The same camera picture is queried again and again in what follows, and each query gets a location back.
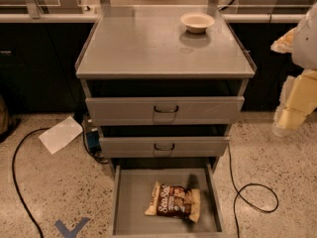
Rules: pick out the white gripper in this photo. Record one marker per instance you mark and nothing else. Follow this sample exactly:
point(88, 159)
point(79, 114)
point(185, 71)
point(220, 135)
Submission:
point(305, 45)

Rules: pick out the brown sea salt chip bag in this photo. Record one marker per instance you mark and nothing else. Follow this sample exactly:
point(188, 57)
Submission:
point(175, 201)

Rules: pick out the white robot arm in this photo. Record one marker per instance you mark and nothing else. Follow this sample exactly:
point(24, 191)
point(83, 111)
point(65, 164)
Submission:
point(305, 42)

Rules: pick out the top grey drawer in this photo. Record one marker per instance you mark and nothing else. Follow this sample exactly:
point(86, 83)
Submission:
point(140, 110)

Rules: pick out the grey drawer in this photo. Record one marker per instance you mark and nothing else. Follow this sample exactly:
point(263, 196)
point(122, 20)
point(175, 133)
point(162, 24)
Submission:
point(132, 196)
point(143, 147)
point(140, 110)

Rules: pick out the grey drawer cabinet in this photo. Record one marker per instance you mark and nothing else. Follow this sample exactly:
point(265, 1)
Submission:
point(145, 51)

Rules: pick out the middle grey drawer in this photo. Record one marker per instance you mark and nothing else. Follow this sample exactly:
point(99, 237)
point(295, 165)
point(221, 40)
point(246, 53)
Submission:
point(143, 147)

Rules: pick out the bottom grey drawer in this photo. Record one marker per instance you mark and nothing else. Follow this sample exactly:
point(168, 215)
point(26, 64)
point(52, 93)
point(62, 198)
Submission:
point(132, 196)

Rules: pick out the white paper bowl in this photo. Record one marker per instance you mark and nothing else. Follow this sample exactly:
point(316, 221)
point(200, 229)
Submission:
point(197, 23)

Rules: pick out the blue power box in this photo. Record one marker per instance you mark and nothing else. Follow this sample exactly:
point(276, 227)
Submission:
point(92, 136)

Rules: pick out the white paper sheet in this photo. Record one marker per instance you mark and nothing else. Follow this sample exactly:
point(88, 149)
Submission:
point(61, 134)

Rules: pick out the grey railing bar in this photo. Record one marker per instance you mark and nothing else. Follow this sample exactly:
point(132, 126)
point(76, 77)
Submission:
point(49, 18)

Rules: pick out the black top drawer handle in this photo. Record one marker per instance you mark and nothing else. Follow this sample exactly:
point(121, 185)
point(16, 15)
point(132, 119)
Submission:
point(165, 110)

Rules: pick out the black drawer handle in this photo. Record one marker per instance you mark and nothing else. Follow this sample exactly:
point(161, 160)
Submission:
point(165, 110)
point(164, 147)

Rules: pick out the black middle drawer handle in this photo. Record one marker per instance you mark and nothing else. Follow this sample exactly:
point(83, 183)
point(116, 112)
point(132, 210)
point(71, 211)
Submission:
point(164, 147)

